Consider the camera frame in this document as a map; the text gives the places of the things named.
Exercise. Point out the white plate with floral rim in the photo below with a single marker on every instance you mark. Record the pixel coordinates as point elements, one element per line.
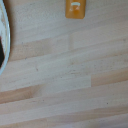
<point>4,30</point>

